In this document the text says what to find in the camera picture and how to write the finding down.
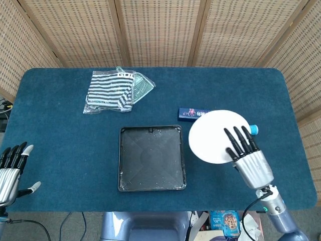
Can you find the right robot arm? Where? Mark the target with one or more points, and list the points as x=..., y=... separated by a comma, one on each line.
x=283, y=216

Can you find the blue felt table cover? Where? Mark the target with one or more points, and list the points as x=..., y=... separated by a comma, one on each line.
x=62, y=140

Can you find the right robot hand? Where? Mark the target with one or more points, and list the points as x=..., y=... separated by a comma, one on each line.
x=255, y=168

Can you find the striped garment in clear bag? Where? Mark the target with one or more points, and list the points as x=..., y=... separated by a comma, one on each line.
x=107, y=93

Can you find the black square plastic tray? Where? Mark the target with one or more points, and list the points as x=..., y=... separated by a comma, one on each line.
x=151, y=160

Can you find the woven rattan folding screen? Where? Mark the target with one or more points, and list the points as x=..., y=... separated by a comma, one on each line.
x=160, y=30

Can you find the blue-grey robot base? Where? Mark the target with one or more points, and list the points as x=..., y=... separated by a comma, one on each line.
x=145, y=226

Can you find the dark blue printed box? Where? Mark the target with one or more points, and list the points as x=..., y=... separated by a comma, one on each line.
x=188, y=115

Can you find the blue snack box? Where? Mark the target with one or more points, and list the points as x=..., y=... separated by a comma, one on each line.
x=225, y=223

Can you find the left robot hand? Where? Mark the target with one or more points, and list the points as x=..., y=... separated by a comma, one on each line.
x=8, y=175

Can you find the green clear plastic package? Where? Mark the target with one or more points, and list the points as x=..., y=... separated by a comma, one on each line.
x=143, y=86

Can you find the white crumpled tissue bag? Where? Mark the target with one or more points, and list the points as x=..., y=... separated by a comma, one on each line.
x=249, y=228

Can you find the white round plate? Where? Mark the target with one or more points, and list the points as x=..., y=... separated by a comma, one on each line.
x=210, y=135

